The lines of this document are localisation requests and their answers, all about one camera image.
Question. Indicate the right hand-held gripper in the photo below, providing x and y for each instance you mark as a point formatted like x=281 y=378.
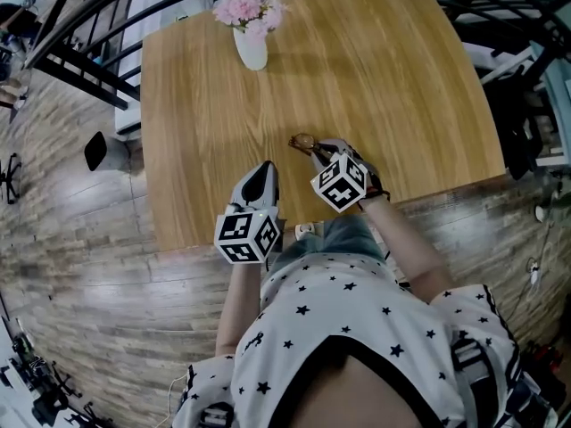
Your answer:
x=341 y=185

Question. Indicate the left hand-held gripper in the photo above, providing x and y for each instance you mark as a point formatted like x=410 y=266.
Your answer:
x=245 y=236

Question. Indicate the brown-framed eyeglasses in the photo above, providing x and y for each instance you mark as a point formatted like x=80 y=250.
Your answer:
x=305 y=141

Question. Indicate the person's right forearm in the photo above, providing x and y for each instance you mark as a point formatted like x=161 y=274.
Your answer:
x=410 y=252

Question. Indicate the person's left forearm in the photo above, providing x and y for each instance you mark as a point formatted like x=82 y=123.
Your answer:
x=238 y=310

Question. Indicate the person's right hand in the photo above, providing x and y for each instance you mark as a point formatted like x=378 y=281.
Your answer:
x=374 y=181

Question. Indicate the white shoe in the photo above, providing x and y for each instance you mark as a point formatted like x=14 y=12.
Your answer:
x=305 y=230

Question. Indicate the grey denim shorts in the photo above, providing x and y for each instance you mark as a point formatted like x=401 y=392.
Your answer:
x=348 y=239

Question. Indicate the white ceramic vase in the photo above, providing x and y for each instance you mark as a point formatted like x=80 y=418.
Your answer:
x=252 y=51

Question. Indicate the white star-print shirt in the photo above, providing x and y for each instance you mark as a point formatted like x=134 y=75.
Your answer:
x=334 y=328

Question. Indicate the grey bin with black lid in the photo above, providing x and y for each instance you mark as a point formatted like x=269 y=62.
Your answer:
x=95 y=151

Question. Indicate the pink flower bouquet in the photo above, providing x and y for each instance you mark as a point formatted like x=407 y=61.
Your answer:
x=241 y=5

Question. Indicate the black chair with dark clothes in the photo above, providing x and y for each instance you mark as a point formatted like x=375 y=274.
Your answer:
x=517 y=150

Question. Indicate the black metal railing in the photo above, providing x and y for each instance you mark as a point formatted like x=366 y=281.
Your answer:
x=85 y=86

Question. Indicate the light blue desk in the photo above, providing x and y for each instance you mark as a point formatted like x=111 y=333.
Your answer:
x=562 y=105

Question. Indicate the white power adapter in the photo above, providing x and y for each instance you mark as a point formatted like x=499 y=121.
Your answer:
x=534 y=277

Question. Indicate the black office chair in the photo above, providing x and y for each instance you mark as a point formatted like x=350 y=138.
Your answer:
x=9 y=178

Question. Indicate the black tripod equipment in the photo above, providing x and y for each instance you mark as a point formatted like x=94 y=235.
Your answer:
x=44 y=399

